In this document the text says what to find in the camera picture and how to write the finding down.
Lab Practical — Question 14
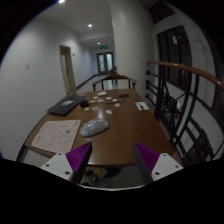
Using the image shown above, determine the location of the white round piece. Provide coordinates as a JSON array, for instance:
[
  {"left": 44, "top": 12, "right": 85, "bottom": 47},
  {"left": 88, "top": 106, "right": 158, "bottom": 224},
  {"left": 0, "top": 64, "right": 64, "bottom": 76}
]
[{"left": 105, "top": 110, "right": 113, "bottom": 115}]

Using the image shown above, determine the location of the black closed laptop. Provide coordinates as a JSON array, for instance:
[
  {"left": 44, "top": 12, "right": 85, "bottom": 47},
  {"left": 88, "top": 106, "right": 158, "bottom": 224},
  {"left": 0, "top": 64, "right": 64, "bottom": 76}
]
[{"left": 48, "top": 96, "right": 86, "bottom": 116}]

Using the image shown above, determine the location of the white notepad with pen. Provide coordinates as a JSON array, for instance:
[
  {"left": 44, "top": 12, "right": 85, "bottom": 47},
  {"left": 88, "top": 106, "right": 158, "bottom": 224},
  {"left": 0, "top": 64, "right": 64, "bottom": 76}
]
[{"left": 135, "top": 102, "right": 149, "bottom": 111}]

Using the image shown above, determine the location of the white card on table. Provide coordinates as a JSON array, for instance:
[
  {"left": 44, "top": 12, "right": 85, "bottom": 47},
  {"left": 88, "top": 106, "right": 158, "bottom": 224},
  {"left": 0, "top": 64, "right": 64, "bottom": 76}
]
[{"left": 98, "top": 91, "right": 107, "bottom": 97}]

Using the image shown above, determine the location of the small black box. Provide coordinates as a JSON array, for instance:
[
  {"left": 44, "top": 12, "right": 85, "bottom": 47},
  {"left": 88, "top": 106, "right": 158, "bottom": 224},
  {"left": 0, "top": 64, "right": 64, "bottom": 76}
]
[{"left": 80, "top": 100, "right": 89, "bottom": 108}]

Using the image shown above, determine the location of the black cable bundle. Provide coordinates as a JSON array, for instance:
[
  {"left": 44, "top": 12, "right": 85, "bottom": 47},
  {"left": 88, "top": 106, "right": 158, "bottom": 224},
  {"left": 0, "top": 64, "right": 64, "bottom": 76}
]
[{"left": 114, "top": 93, "right": 135, "bottom": 102}]

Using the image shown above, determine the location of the beige side door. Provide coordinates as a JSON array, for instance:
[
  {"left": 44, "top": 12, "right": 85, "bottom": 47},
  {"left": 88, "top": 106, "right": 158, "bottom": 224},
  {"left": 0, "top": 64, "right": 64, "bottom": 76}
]
[{"left": 59, "top": 45, "right": 76, "bottom": 93}]

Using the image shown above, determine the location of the wooden chair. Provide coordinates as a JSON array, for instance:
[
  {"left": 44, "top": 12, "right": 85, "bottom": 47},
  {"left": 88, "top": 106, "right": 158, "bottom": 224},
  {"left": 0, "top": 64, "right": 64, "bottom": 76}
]
[{"left": 92, "top": 66, "right": 137, "bottom": 90}]

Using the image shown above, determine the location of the wooden stair handrail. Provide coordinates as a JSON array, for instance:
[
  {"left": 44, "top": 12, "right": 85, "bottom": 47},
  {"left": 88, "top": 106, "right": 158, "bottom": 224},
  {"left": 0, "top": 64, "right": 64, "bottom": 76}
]
[{"left": 146, "top": 60, "right": 224, "bottom": 92}]

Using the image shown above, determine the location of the beige printed mouse pad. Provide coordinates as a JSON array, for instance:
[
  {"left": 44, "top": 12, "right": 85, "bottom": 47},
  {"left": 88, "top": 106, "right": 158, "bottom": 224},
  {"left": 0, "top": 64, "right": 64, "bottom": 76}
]
[{"left": 31, "top": 120, "right": 81, "bottom": 153}]

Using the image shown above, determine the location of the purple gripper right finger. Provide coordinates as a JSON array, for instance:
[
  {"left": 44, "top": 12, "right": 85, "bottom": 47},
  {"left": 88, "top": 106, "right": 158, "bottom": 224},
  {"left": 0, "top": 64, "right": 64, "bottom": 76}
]
[{"left": 133, "top": 143, "right": 182, "bottom": 184}]

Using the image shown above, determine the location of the green exit sign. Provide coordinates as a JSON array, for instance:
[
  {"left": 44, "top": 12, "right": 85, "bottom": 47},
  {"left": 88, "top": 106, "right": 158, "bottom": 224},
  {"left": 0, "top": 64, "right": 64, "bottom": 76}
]
[{"left": 100, "top": 46, "right": 108, "bottom": 50}]

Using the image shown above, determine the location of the translucent computer mouse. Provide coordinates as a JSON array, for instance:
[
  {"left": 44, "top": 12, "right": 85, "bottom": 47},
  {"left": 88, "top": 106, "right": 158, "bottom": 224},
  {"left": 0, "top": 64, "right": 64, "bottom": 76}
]
[{"left": 80, "top": 119, "right": 109, "bottom": 137}]

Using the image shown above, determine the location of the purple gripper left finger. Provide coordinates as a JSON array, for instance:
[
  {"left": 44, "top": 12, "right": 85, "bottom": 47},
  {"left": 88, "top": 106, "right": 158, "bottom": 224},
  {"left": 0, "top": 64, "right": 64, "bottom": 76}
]
[{"left": 41, "top": 142, "right": 92, "bottom": 184}]

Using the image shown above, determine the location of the black metal railing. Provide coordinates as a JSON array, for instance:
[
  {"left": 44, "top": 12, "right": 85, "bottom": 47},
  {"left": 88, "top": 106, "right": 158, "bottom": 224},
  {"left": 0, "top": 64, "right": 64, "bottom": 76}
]
[{"left": 145, "top": 65, "right": 224, "bottom": 166}]

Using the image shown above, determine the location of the dark window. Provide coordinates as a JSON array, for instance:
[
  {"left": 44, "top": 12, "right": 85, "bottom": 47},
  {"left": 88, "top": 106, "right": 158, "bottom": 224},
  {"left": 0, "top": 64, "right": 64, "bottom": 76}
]
[{"left": 157, "top": 26, "right": 192, "bottom": 89}]

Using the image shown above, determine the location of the double glass door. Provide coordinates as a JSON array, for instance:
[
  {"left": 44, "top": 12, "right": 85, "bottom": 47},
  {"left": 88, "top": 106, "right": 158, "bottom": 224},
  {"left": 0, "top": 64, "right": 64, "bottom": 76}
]
[{"left": 97, "top": 52, "right": 114, "bottom": 74}]

